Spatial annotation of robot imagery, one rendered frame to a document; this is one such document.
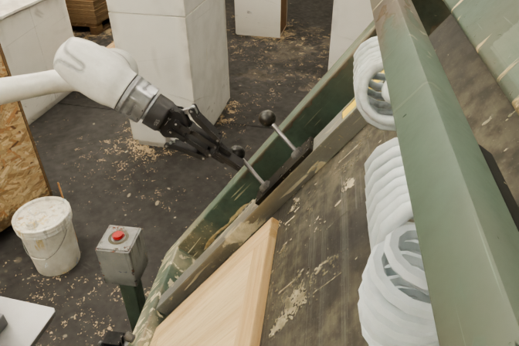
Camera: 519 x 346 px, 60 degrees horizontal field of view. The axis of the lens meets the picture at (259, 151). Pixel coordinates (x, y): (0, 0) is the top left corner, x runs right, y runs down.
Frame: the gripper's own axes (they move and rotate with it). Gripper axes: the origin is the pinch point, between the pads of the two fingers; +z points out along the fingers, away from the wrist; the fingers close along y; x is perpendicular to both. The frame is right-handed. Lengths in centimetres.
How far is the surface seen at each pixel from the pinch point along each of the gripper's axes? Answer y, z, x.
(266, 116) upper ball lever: 13.0, 1.0, 2.3
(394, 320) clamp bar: 49, -7, -70
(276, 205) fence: -1.0, 14.6, -4.1
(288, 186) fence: 5.1, 13.5, -4.1
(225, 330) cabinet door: -11.8, 14.1, -31.2
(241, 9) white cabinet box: -140, -4, 469
